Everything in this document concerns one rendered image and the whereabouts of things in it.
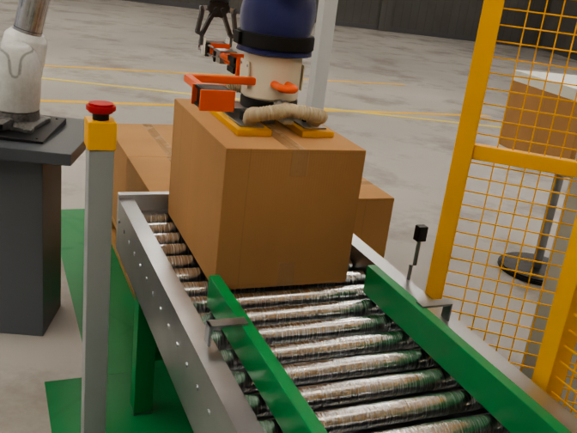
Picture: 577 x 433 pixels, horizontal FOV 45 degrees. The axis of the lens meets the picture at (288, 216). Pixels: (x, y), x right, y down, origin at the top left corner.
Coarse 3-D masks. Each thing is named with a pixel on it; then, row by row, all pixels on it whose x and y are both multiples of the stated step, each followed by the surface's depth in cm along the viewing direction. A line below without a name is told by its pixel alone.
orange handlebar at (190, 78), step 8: (224, 56) 236; (184, 80) 190; (192, 80) 183; (200, 80) 192; (208, 80) 192; (216, 80) 193; (224, 80) 194; (232, 80) 195; (240, 80) 196; (248, 80) 197; (280, 88) 191; (288, 88) 191; (296, 88) 192
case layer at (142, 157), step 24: (120, 144) 319; (144, 144) 323; (168, 144) 328; (120, 168) 318; (144, 168) 288; (168, 168) 292; (360, 192) 292; (384, 192) 296; (360, 216) 287; (384, 216) 292; (384, 240) 296
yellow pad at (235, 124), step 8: (216, 112) 207; (224, 112) 205; (240, 112) 197; (224, 120) 199; (232, 120) 198; (240, 120) 197; (232, 128) 193; (240, 128) 190; (248, 128) 191; (256, 128) 192; (264, 128) 193; (256, 136) 191; (264, 136) 192
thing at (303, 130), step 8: (296, 120) 205; (304, 120) 205; (296, 128) 200; (304, 128) 198; (312, 128) 199; (320, 128) 200; (304, 136) 196; (312, 136) 197; (320, 136) 198; (328, 136) 199
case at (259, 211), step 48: (192, 144) 207; (240, 144) 181; (288, 144) 186; (336, 144) 193; (192, 192) 208; (240, 192) 182; (288, 192) 187; (336, 192) 192; (192, 240) 209; (240, 240) 187; (288, 240) 192; (336, 240) 198; (240, 288) 192
